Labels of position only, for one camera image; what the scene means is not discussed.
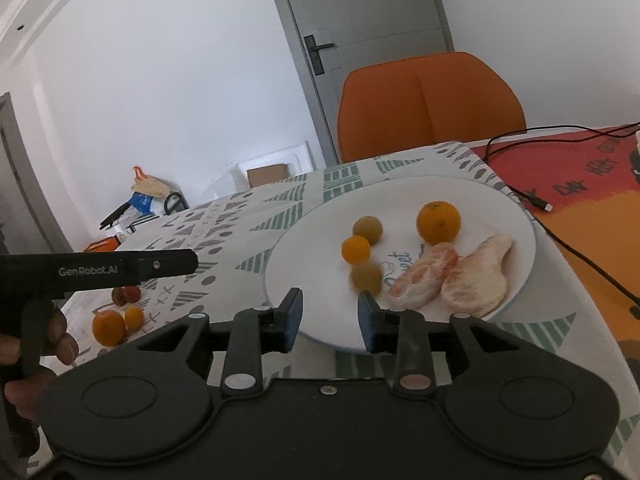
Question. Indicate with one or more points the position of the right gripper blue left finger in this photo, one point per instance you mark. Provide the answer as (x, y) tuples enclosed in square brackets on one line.
[(254, 333)]

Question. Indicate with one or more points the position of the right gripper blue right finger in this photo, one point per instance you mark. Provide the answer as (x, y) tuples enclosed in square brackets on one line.
[(404, 335)]

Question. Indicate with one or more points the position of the peeled pomelo segment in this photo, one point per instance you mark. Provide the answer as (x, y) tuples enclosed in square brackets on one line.
[(476, 285), (422, 281)]

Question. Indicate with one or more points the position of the greenish yellow round fruit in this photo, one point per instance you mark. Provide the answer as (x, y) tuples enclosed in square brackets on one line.
[(367, 277)]

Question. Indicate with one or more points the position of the dark red plum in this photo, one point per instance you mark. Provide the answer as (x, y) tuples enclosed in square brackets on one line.
[(118, 297)]

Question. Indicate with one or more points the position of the large orange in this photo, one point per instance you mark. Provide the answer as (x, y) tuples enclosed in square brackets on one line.
[(109, 328)]

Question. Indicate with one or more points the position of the small yellow-orange citrus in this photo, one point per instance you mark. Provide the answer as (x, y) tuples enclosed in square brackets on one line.
[(356, 249)]

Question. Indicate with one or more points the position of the bright red plum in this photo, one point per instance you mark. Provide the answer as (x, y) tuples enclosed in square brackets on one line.
[(132, 294)]

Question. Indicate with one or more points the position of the yellow-green fruit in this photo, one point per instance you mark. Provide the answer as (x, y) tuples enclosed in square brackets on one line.
[(370, 228)]

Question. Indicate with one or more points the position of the medium orange mandarin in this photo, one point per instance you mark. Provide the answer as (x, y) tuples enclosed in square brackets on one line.
[(438, 222)]

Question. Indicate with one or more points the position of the person's left hand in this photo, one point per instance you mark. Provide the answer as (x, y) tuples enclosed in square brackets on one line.
[(23, 392)]

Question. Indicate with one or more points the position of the orange box on floor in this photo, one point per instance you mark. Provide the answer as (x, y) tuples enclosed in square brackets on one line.
[(109, 244)]

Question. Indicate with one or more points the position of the white round plate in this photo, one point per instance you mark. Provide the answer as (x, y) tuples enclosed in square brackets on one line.
[(308, 256)]

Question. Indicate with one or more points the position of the small orange citrus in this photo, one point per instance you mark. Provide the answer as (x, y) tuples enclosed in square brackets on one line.
[(134, 318)]

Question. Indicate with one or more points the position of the black cart with bags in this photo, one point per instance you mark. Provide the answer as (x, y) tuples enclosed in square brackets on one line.
[(150, 198)]

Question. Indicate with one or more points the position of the cardboard box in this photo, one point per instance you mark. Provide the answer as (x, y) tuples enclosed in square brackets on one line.
[(260, 176)]

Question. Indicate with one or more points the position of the red orange tablecloth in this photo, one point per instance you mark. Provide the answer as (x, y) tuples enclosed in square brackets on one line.
[(590, 178)]

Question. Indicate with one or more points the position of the orange chair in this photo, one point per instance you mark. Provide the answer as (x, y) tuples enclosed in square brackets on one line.
[(396, 106)]

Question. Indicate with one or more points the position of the grey door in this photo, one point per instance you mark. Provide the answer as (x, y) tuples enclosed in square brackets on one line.
[(365, 32)]

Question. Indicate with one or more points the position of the grey doorway frame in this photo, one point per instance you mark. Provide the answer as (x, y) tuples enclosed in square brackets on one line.
[(28, 225)]

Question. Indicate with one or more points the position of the black door handle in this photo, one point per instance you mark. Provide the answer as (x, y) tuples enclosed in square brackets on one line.
[(313, 50)]

